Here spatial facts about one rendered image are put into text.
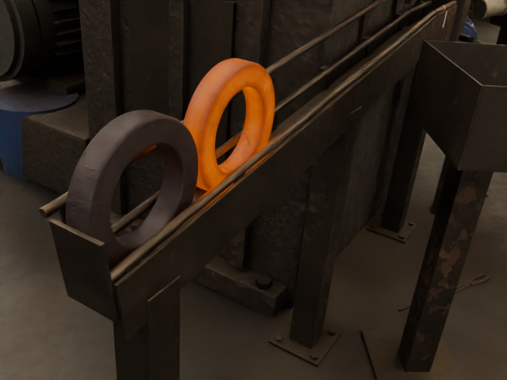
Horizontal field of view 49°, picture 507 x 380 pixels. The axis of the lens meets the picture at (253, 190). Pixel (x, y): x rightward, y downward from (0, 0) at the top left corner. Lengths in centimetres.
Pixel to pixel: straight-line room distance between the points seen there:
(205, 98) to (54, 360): 83
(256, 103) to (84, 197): 32
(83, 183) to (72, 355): 83
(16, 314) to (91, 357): 25
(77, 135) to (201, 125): 112
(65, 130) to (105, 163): 125
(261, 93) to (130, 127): 25
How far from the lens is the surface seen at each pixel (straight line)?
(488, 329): 157
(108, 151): 56
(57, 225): 59
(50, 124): 185
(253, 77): 74
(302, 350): 134
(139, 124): 58
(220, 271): 144
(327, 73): 107
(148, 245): 62
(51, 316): 145
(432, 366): 140
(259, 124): 80
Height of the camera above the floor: 95
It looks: 29 degrees down
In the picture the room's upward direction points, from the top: 5 degrees clockwise
